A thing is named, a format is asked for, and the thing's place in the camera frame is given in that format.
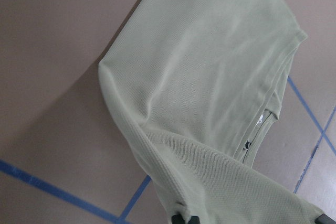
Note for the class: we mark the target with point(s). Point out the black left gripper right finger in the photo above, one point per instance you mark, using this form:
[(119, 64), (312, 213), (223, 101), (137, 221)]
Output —
[(194, 220)]

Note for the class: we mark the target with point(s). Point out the olive green long-sleeve shirt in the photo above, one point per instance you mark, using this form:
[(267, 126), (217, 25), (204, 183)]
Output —
[(185, 82)]

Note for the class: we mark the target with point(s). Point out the white paper hang tag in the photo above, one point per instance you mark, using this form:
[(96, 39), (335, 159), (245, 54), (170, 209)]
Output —
[(260, 120)]

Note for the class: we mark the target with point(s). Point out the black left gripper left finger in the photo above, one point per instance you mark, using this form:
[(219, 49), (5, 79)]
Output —
[(177, 219)]

